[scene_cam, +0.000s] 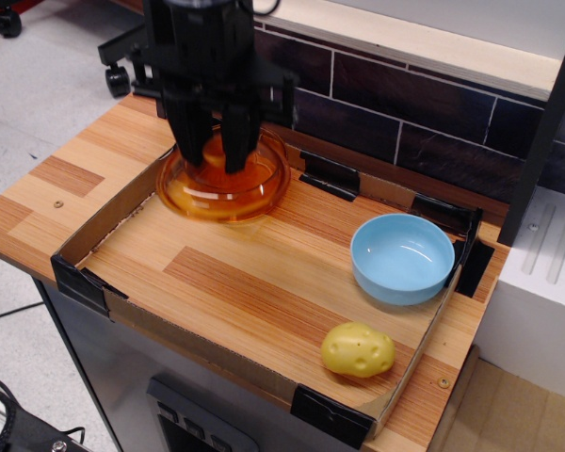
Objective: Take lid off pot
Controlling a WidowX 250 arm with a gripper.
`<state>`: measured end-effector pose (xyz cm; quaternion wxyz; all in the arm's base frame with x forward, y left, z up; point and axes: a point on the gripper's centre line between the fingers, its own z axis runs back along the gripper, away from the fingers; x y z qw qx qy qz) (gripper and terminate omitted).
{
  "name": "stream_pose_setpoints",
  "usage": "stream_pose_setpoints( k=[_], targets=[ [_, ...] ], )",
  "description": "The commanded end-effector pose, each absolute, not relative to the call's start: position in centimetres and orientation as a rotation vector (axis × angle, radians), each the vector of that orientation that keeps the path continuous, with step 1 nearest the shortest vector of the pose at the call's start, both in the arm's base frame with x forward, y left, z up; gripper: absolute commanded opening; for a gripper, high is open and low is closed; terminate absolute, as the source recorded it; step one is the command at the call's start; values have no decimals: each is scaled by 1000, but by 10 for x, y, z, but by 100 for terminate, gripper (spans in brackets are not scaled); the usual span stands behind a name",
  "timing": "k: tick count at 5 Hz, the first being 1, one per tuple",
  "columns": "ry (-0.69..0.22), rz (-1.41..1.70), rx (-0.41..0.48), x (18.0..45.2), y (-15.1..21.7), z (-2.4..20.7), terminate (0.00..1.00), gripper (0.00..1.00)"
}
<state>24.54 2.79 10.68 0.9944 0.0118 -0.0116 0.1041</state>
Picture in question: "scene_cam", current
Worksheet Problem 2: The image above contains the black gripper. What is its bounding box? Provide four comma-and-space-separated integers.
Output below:
130, 1, 296, 173

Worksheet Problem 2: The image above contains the amber glass pot lid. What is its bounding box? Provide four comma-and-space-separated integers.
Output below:
156, 125, 291, 222

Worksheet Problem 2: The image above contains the black office chair base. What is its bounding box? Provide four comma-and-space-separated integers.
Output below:
97, 24, 146, 98

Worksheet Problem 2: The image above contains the black caster wheel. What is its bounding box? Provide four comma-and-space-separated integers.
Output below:
0, 0, 23, 39

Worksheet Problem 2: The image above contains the cardboard fence with black tape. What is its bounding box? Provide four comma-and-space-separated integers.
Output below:
52, 159, 508, 451

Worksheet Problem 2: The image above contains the light blue bowl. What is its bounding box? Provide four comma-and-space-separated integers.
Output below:
350, 214, 456, 306

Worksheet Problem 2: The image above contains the yellow toy potato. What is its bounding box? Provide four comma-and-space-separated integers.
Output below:
321, 322, 396, 378

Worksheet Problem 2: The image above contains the grey toy oven front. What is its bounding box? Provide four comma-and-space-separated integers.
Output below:
146, 378, 260, 452

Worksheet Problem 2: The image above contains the white toy sink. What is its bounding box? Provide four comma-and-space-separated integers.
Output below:
475, 187, 565, 396

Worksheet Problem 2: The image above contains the black right frame post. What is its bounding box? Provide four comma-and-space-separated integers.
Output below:
497, 55, 565, 247

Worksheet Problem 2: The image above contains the black cable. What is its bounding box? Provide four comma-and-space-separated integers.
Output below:
0, 369, 86, 452

